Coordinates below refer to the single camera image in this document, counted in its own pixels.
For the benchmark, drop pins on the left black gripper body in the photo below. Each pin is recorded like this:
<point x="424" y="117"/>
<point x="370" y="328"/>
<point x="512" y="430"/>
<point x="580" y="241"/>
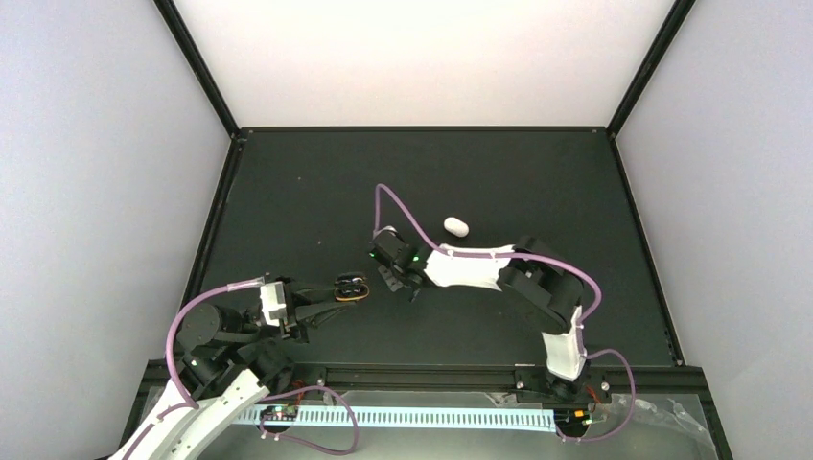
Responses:
<point x="293" y="327"/>

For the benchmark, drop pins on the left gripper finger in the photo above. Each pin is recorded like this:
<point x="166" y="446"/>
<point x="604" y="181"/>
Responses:
<point x="313" y="315"/>
<point x="314" y="292"/>

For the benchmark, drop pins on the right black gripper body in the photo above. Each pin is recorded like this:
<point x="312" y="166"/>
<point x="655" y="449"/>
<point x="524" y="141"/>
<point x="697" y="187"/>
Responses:
<point x="398" y="271"/>

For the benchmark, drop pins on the black earbuds charging case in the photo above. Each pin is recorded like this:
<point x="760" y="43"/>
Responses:
<point x="351" y="287"/>

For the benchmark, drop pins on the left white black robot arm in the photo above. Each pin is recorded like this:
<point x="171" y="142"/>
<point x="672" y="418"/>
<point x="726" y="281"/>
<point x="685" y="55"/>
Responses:
<point x="223" y="356"/>

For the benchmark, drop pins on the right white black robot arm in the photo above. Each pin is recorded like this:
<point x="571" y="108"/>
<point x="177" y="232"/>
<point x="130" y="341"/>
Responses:
<point x="545" y="293"/>

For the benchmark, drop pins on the left green circuit board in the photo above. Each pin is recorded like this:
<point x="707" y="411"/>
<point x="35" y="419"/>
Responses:
<point x="278" y="413"/>

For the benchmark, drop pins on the green circuit board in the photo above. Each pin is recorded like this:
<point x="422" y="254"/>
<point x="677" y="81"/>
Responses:
<point x="278" y="413"/>
<point x="578" y="417"/>

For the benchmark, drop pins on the right green circuit board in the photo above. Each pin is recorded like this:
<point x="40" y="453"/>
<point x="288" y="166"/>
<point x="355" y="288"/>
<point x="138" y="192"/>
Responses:
<point x="578" y="417"/>

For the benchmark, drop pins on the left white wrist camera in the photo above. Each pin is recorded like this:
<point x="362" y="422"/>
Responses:
<point x="273" y="308"/>

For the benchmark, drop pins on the black enclosure frame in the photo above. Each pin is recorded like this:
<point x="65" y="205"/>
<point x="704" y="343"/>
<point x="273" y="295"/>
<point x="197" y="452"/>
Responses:
<point x="300" y="202"/>

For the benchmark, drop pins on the white perforated cable duct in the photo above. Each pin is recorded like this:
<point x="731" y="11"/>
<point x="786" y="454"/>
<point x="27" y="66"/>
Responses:
<point x="537" y="420"/>

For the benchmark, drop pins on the black aluminium mounting rail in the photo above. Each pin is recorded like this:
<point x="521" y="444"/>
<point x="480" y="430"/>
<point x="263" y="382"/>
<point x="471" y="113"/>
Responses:
<point x="529" y="384"/>

